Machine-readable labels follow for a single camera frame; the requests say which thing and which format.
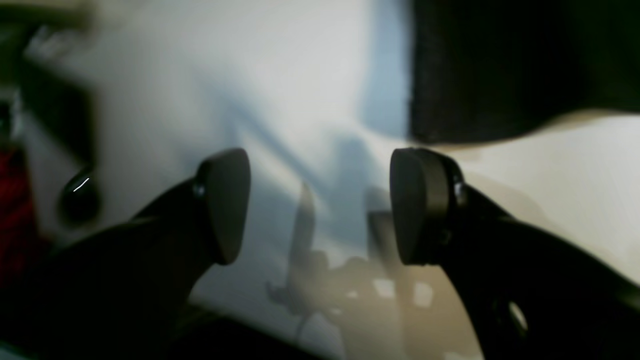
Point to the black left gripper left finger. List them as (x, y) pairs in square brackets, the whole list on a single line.
[(117, 294)]

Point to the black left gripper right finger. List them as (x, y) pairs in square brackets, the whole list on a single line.
[(530, 294)]

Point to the black t-shirt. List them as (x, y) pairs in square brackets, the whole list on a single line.
[(488, 70)]

